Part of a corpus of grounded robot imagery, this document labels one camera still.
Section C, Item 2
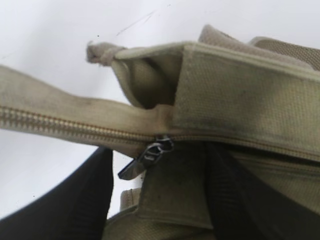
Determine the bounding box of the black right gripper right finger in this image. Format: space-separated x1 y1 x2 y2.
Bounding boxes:
203 143 320 240

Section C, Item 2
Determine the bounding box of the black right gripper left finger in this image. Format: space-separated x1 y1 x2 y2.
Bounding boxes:
0 147 114 240

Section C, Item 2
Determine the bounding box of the silver zipper pull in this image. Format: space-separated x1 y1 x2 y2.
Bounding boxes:
117 135 174 181

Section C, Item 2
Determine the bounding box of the yellow canvas bag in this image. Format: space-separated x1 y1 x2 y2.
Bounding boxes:
0 25 320 240

